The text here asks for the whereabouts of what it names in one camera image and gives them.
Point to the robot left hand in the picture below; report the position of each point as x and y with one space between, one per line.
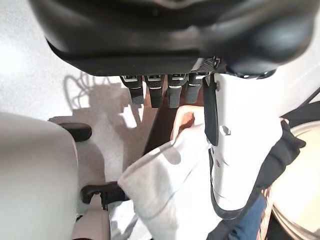
150 37

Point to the black garment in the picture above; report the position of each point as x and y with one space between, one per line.
275 160

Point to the blue garment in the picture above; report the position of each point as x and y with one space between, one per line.
250 220

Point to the round washing machine door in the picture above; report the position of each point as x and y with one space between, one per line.
305 175

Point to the brown wooden table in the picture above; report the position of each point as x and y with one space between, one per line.
157 130

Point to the white garment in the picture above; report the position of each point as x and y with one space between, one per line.
170 180

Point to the person's beige trouser leg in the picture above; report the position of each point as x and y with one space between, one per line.
32 175

